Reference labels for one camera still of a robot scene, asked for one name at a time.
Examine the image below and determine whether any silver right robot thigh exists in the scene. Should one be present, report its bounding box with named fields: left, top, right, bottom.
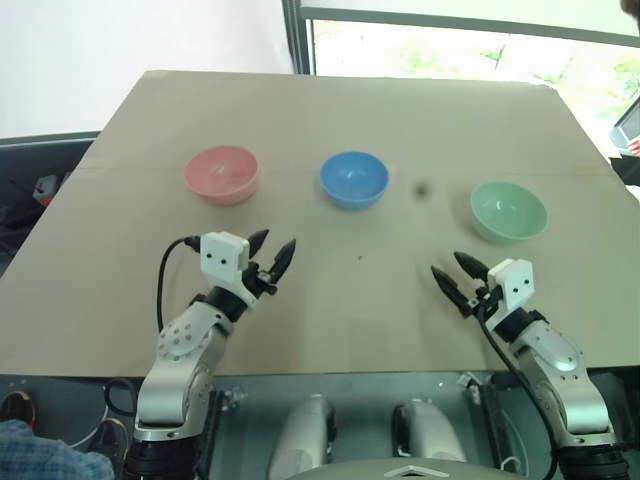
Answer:
left=391, top=397, right=467, bottom=464

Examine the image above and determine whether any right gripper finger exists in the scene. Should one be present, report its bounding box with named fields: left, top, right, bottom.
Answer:
left=430, top=266, right=467, bottom=308
left=453, top=251, right=488, bottom=283

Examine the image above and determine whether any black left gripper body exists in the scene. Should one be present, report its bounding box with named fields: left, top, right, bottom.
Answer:
left=241, top=258, right=279, bottom=301

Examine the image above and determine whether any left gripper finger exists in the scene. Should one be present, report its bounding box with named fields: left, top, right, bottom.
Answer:
left=247, top=228, right=272, bottom=263
left=271, top=238, right=298, bottom=282

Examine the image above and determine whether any blue checked clothing of person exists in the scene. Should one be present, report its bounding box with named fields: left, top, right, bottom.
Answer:
left=0, top=418, right=117, bottom=480

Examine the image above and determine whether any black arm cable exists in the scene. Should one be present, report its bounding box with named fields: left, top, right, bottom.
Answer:
left=156, top=234, right=204, bottom=335
left=476, top=304, right=560, bottom=480

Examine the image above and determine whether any dark red-soled shoe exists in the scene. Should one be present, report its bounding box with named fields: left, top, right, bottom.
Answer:
left=91, top=418, right=130, bottom=465
left=0, top=391, right=37, bottom=426

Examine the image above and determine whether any brown cardboard sheet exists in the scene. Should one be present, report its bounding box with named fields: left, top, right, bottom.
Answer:
left=0, top=69, right=640, bottom=379

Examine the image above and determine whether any blue plastic bowl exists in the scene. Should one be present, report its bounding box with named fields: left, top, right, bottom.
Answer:
left=319, top=150, right=391, bottom=212

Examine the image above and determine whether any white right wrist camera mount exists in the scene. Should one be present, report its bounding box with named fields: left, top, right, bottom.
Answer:
left=485, top=258, right=536, bottom=327

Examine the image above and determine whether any pink plastic bowl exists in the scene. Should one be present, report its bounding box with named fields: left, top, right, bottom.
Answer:
left=183, top=145, right=261, bottom=208

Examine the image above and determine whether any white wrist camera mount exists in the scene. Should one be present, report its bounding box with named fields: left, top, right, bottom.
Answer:
left=485, top=258, right=536, bottom=327
left=199, top=231, right=258, bottom=306

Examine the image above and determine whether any grey window frame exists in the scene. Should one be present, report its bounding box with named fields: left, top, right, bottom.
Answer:
left=280, top=0, right=640, bottom=77

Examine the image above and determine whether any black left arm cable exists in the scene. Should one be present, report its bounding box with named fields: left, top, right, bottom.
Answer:
left=156, top=234, right=204, bottom=335

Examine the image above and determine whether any silver left robot thigh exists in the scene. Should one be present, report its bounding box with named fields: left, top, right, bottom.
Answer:
left=268, top=394, right=337, bottom=480

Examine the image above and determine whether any silver robot thigh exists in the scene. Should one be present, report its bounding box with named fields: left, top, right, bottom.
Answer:
left=268, top=394, right=337, bottom=480
left=391, top=397, right=467, bottom=464

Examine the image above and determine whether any orange and white device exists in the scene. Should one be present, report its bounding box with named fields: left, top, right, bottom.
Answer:
left=31, top=173, right=72, bottom=207

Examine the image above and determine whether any grey robot torso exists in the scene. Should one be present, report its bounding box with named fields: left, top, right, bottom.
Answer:
left=293, top=460, right=484, bottom=480

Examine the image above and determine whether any green plastic bowl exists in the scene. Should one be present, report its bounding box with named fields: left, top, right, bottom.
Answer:
left=469, top=180, right=549, bottom=245

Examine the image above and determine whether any black cable loop under table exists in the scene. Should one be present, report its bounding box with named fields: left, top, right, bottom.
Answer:
left=103, top=378, right=138, bottom=417

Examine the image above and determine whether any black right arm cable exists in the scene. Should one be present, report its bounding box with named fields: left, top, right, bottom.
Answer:
left=476, top=304, right=560, bottom=480

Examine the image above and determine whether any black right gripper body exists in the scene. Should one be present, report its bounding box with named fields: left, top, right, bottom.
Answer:
left=460, top=279, right=503, bottom=318

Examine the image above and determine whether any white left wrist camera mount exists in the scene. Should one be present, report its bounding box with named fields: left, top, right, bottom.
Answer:
left=199, top=231, right=258, bottom=306

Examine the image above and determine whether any dark cart with clutter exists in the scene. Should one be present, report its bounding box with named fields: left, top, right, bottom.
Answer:
left=0, top=130, right=103, bottom=274

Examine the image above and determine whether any dark tablet screen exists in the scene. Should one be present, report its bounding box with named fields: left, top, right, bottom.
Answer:
left=608, top=93, right=640, bottom=151

